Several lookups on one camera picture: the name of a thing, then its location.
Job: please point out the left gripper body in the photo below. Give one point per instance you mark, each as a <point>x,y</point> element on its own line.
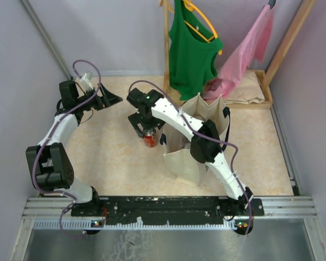
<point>95,103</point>

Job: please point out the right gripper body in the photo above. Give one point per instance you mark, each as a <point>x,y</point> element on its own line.
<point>148,122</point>

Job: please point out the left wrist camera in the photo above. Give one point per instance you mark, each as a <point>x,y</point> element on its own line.
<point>85,81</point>

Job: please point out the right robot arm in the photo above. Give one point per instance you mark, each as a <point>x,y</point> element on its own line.
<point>154,110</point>

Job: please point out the wooden clothes rack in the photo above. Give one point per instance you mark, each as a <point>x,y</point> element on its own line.
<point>265,77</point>

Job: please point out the beige folded cloth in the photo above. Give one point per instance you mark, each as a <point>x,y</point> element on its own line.
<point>247,92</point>

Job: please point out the pink shirt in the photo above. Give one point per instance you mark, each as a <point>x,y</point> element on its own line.
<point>253,46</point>

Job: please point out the yellow clothes hanger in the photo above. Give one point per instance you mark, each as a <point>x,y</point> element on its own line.
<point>208,37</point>

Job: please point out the green tank top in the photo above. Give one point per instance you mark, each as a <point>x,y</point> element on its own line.
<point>191,59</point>

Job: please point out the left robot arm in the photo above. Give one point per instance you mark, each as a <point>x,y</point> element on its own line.
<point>50,168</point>

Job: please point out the beige canvas tote bag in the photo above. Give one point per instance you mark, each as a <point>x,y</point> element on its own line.
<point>178,159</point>

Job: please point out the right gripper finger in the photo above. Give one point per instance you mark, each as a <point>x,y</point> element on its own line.
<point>135,120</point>
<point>158,124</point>

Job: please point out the red Coke can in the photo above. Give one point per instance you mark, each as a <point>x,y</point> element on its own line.
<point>149,137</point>

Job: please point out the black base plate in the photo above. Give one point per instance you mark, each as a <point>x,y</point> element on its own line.
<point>200,210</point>

